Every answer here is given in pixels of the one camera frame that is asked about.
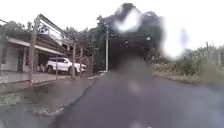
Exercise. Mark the house with metal carport frame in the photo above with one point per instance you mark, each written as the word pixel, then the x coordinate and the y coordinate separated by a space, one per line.
pixel 20 50

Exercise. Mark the grey concrete roadside strip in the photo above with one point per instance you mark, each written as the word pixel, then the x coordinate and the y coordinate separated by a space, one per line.
pixel 36 96

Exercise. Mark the pale street pole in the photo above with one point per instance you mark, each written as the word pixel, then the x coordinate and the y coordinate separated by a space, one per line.
pixel 107 50

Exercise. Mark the dark dense trees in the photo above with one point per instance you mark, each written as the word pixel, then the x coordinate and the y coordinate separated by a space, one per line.
pixel 133 36

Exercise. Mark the green roadside bushes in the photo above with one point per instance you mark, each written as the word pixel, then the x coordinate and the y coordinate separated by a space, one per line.
pixel 193 65

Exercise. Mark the grey asphalt road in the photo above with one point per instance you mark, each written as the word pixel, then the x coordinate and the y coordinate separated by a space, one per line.
pixel 133 103

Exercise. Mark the white car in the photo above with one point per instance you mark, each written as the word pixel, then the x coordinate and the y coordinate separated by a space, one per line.
pixel 63 64

